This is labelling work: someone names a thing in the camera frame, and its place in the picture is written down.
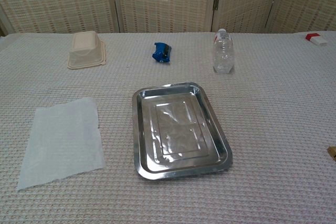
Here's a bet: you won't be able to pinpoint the stainless steel tray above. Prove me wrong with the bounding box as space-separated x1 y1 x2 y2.
132 82 233 182

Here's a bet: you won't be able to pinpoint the blue snack packet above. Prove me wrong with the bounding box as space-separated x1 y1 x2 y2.
151 41 173 64

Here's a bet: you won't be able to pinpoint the clear plastic water bottle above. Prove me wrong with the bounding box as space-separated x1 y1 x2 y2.
213 28 235 74

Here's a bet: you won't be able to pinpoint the white waffle weave tablecloth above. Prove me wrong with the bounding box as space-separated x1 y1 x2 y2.
0 31 336 224

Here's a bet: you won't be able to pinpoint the beige plastic food container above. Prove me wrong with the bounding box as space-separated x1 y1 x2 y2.
67 31 107 70

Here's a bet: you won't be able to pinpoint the woven folding screen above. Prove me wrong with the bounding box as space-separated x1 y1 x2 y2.
0 0 336 37

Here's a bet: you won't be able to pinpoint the small red and white box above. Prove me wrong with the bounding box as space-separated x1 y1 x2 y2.
305 32 328 47

